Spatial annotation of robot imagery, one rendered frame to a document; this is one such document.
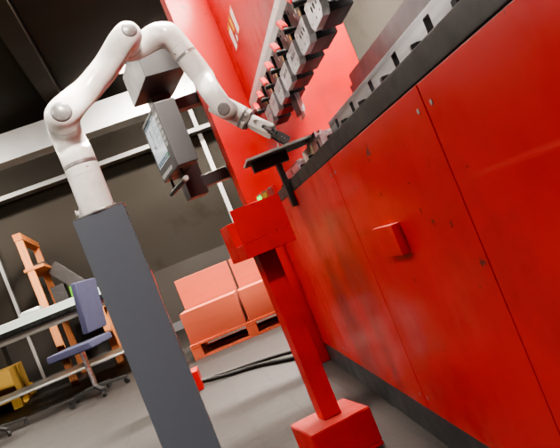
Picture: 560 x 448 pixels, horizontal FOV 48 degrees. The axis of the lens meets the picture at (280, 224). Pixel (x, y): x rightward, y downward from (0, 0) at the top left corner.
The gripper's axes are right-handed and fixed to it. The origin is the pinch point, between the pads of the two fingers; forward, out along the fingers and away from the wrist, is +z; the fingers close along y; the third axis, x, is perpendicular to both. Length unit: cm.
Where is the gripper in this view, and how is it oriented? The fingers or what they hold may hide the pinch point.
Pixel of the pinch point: (284, 140)
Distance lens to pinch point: 246.5
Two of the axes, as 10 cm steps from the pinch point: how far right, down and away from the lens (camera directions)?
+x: -4.7, 8.8, -0.3
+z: 8.8, 4.7, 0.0
